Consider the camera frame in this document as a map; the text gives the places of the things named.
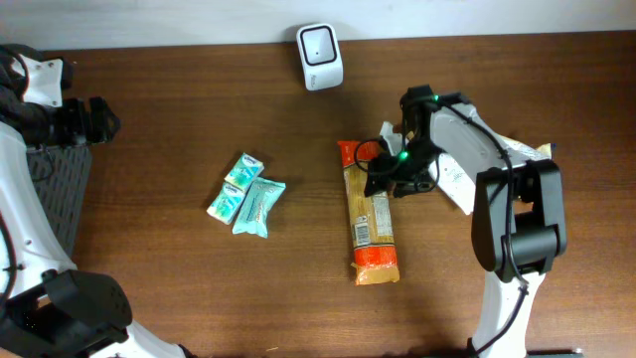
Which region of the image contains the teal wet wipes pack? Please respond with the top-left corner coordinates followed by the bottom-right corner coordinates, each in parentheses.
top-left (233, 177), bottom-right (286, 239)

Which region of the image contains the grey plastic mesh basket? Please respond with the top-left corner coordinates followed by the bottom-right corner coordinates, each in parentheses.
top-left (27, 147), bottom-right (92, 257)

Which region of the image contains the teal tissue pack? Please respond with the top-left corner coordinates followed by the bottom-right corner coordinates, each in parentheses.
top-left (225, 153), bottom-right (264, 192)
top-left (207, 183), bottom-right (245, 225)

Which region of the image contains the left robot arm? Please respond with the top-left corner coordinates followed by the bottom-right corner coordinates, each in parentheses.
top-left (1, 44), bottom-right (191, 357)

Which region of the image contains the white barcode scanner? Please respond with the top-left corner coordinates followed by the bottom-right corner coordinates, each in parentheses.
top-left (296, 23), bottom-right (344, 91)

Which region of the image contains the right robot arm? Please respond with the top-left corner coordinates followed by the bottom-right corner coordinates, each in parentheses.
top-left (362, 85), bottom-right (567, 357)

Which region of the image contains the cream snack bag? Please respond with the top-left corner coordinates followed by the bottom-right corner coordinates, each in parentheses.
top-left (437, 136), bottom-right (554, 215)

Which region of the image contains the orange spaghetti packet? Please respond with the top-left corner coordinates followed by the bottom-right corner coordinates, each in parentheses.
top-left (337, 140), bottom-right (399, 285)

